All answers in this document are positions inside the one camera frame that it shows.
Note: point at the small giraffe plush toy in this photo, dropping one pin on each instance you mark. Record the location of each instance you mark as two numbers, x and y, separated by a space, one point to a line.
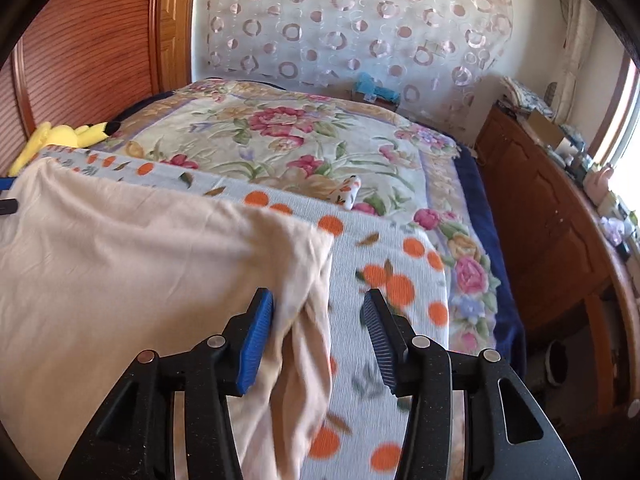
345 194

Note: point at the blue toy on bed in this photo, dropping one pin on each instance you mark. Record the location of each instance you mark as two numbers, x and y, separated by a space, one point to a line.
366 86

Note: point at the folded patterned cloth stack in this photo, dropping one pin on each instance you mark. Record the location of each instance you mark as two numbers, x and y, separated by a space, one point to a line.
523 99

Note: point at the yellow pikachu plush toy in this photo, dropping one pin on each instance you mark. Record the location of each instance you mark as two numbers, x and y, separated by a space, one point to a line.
47 134

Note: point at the circle pattern sheer curtain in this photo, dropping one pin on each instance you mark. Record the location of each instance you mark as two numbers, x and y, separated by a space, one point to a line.
432 53

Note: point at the white pink bottle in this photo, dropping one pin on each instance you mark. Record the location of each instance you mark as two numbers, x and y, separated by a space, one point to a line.
597 183

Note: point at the beige printed t-shirt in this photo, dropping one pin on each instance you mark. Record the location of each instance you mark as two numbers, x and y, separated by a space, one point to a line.
93 271

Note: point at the wooden windowsill cabinet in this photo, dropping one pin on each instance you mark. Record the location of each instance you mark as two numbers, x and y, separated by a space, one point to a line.
557 259

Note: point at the floral plush blanket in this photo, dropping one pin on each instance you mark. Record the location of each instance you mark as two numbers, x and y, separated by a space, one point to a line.
419 179

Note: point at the cardboard box on cabinet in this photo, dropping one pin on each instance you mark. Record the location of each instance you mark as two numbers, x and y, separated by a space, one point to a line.
544 130

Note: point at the white window curtain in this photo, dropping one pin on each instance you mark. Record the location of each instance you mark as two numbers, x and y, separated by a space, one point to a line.
581 23

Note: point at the orange print bed sheet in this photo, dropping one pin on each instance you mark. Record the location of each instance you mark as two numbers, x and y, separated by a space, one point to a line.
362 433

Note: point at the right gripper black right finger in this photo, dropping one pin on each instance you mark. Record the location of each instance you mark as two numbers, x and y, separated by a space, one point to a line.
506 433

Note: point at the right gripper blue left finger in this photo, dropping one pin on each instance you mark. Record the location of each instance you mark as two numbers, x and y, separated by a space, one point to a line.
131 436

